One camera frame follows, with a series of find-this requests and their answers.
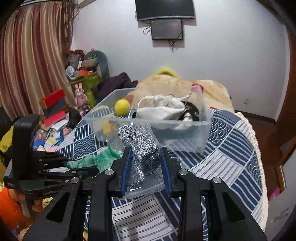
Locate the green knitted cloth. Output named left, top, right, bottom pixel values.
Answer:
left=66, top=146, right=123, bottom=172

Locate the silver mesh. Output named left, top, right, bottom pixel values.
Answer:
left=106, top=122, right=165, bottom=199

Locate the yellow felt ball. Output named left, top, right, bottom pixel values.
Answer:
left=114, top=99, right=130, bottom=116

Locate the white drawstring pouch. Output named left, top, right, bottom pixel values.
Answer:
left=128, top=94, right=191, bottom=121

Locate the clear plastic storage bin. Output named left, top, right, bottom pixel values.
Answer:
left=84, top=85, right=211, bottom=154

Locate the yellow sponge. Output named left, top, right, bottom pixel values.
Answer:
left=103, top=116, right=117, bottom=137

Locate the black and cream fabric bag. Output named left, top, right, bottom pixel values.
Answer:
left=156, top=99, right=199, bottom=131

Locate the person's left hand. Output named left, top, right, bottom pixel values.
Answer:
left=17, top=194, right=53, bottom=218

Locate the red box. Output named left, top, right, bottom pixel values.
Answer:
left=40, top=89, right=65, bottom=109

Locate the blue patterned tablecloth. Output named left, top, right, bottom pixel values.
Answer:
left=55, top=106, right=269, bottom=241

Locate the pink rabbit toy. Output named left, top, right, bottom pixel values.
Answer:
left=75, top=83, right=89, bottom=112

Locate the green bottle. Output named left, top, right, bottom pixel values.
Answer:
left=86, top=89, right=96, bottom=109

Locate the green storage box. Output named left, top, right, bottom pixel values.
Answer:
left=70, top=72, right=102, bottom=91

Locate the grey plush toy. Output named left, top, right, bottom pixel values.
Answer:
left=82, top=49, right=110, bottom=80

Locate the dark purple clothing pile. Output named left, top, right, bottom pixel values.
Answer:
left=93, top=72, right=138, bottom=102

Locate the red striped curtain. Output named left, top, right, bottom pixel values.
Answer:
left=1, top=1, right=76, bottom=119

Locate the yellow chair back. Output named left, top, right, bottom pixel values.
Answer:
left=155, top=68, right=179, bottom=78

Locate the small black wall monitor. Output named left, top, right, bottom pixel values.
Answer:
left=151, top=19, right=183, bottom=41

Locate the large black wall television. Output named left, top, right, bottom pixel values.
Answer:
left=135, top=0, right=195, bottom=21

